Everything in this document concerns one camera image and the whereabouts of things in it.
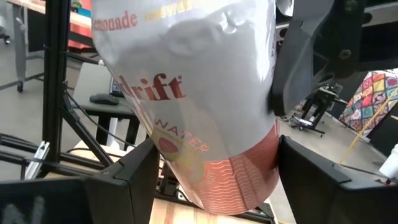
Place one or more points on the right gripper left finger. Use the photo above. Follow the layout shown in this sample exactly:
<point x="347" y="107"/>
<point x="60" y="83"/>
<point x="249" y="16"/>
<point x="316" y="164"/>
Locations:
<point x="133" y="186"/>

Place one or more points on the grey wheeled table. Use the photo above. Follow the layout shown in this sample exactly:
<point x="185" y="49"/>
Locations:
<point x="21" y="37"/>

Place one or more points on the colourful patchwork cloth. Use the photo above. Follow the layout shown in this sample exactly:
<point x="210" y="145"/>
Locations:
<point x="371" y="99"/>

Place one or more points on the silver aluminium profile piece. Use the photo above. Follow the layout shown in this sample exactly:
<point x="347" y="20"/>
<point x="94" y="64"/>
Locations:
<point x="37" y="161"/>

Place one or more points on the silver can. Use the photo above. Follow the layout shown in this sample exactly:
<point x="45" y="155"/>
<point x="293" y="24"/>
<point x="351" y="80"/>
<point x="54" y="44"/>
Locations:
<point x="199" y="93"/>

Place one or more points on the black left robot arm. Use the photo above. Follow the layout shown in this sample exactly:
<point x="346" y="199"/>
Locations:
<point x="326" y="46"/>

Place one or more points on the black wheeled stand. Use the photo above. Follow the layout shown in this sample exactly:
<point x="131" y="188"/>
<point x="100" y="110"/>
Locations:
<point x="314" y="115"/>

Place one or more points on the red box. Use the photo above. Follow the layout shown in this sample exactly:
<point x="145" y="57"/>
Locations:
<point x="81" y="29"/>

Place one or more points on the black desk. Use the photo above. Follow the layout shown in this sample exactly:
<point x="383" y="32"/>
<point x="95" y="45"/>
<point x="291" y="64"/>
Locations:
<point x="105" y="109"/>

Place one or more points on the white cup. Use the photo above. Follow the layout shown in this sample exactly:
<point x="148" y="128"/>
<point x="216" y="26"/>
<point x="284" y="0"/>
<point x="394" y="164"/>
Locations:
<point x="390" y="165"/>

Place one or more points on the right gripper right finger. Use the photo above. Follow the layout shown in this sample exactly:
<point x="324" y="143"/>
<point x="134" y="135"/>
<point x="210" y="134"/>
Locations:
<point x="311" y="186"/>

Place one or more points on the black computer mouse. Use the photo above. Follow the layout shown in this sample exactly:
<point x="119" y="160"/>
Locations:
<point x="104" y="99"/>

